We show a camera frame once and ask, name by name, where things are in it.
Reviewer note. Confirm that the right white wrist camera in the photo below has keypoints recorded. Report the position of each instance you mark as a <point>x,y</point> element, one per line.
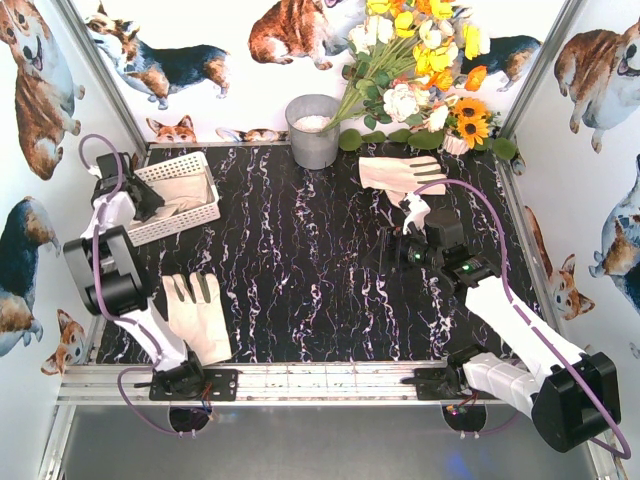
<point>415,209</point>

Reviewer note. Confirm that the small sunflower pot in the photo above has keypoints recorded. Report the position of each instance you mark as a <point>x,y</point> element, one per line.
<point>469,126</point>

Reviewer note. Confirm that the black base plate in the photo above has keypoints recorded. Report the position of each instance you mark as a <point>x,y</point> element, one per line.
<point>215,384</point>
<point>441,384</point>

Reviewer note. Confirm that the green moss stone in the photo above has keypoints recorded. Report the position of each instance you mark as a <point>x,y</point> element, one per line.
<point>350,140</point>
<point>504,148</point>

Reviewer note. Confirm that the artificial flower bouquet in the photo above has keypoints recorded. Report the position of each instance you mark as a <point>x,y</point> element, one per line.
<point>406,57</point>

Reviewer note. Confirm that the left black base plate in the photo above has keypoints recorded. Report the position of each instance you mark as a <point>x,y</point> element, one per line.
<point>215,384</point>

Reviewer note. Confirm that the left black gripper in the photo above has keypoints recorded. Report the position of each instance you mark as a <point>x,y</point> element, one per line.
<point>142,197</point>

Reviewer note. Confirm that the green moss stone right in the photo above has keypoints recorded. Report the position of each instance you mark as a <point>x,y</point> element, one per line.
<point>504,148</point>

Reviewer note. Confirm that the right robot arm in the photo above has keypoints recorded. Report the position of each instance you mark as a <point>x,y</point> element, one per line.
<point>570,396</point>

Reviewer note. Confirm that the white glove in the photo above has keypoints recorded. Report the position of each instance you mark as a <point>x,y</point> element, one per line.
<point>195,314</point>
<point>398,176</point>
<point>180,194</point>

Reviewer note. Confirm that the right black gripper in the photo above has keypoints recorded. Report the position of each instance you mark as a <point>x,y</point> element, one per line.
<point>391,247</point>

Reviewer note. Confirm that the white perforated storage basket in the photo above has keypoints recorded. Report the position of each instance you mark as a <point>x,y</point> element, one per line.
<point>141,233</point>

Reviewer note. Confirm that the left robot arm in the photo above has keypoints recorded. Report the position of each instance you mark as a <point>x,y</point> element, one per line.
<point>113,283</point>

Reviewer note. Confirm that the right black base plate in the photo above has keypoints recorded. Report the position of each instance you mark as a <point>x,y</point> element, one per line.
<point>441,384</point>

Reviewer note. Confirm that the grey metal bucket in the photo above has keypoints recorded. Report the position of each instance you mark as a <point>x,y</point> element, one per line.
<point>313,136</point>

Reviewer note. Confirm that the aluminium front rail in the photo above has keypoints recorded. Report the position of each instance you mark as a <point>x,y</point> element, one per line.
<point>278,384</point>

